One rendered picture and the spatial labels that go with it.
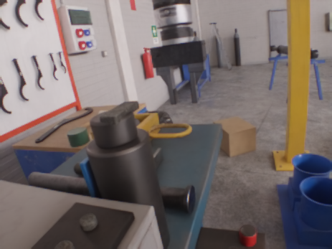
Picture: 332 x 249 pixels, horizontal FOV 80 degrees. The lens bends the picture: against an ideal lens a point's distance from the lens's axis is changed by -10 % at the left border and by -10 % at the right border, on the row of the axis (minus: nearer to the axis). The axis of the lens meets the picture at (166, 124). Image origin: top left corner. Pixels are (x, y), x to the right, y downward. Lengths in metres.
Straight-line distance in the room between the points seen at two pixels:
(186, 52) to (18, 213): 0.45
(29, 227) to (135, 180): 0.11
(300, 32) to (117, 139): 2.04
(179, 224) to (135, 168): 0.16
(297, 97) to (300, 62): 0.32
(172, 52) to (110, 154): 0.37
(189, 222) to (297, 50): 1.95
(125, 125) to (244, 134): 2.40
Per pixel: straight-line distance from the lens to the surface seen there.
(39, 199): 0.28
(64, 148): 1.15
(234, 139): 2.55
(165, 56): 0.55
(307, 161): 2.01
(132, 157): 0.23
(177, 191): 0.37
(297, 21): 2.17
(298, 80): 2.21
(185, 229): 0.36
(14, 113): 2.20
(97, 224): 0.20
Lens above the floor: 1.33
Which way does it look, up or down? 20 degrees down
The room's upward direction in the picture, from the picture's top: 9 degrees counter-clockwise
